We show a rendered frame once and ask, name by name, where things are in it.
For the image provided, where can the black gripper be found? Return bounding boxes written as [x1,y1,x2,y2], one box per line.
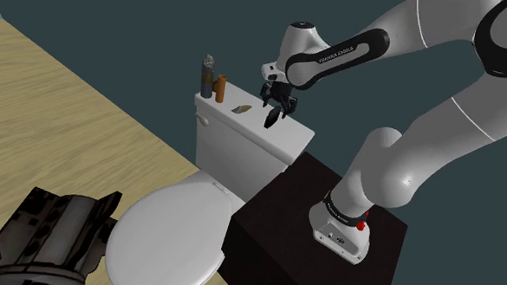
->
[258,80,300,120]

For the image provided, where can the small black upright object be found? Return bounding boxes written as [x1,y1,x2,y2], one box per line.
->
[263,107,282,131]

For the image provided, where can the brown cardboard tube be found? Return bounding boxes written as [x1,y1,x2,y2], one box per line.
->
[212,74,228,104]

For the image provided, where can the grey spray bottle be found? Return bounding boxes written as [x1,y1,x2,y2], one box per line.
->
[199,53,216,100]

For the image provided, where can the white toilet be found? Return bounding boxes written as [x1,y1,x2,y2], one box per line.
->
[104,76,317,285]

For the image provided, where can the dark robot stand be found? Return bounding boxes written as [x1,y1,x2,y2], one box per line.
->
[219,148,411,285]

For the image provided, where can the black waste bin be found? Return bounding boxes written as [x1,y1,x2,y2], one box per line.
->
[0,185,124,285]

